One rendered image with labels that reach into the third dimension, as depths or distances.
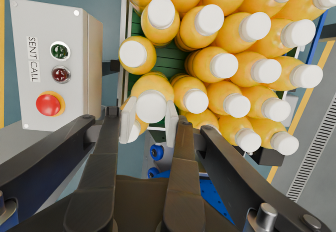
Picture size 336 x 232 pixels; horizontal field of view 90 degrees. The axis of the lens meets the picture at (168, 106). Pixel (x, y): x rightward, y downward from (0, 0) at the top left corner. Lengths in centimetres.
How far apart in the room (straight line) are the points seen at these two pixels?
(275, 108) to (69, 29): 36
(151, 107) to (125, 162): 148
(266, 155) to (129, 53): 43
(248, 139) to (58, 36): 35
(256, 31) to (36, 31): 33
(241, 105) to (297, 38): 13
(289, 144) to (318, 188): 213
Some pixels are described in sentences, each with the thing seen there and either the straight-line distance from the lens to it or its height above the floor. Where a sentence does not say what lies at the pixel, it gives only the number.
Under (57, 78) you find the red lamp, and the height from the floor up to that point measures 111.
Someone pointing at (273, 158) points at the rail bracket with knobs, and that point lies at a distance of 55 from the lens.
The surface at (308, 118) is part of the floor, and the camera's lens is 201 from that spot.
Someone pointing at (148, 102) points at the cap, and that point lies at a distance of 21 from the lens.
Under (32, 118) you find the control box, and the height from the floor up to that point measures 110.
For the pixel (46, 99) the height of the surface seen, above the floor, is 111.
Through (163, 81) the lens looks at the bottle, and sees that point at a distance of 25.
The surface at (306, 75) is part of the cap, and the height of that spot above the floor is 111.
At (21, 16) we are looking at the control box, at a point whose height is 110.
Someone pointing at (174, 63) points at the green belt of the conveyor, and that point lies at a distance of 48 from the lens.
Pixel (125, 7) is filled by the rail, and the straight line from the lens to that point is 42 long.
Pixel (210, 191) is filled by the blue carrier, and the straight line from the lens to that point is 47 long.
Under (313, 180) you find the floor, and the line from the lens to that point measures 241.
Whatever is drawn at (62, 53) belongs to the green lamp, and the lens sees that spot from 30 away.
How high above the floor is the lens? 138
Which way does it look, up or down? 75 degrees down
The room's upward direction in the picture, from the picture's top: 166 degrees clockwise
